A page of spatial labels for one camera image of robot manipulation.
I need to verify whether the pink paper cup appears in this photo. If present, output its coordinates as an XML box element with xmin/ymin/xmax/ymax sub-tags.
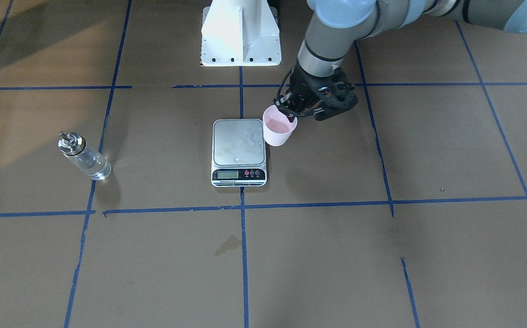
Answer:
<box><xmin>262</xmin><ymin>105</ymin><xmax>298</xmax><ymax>147</ymax></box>

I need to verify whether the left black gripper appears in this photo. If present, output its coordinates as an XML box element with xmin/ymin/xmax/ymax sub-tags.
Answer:
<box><xmin>274</xmin><ymin>64</ymin><xmax>320</xmax><ymax>120</ymax></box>

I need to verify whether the white digital kitchen scale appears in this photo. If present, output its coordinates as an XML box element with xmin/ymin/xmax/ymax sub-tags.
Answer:
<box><xmin>211</xmin><ymin>118</ymin><xmax>268</xmax><ymax>187</ymax></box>

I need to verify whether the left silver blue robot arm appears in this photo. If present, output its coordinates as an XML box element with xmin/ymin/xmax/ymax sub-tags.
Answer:
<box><xmin>274</xmin><ymin>0</ymin><xmax>527</xmax><ymax>121</ymax></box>

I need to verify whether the white pedestal column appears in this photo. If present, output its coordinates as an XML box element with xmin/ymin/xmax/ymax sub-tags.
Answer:
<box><xmin>200</xmin><ymin>0</ymin><xmax>282</xmax><ymax>67</ymax></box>

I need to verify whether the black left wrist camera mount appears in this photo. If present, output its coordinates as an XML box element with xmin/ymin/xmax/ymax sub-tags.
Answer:
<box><xmin>313</xmin><ymin>67</ymin><xmax>359</xmax><ymax>121</ymax></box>

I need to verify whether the clear glass sauce bottle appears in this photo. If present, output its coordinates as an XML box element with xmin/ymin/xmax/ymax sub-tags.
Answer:
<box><xmin>57</xmin><ymin>132</ymin><xmax>112</xmax><ymax>181</ymax></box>

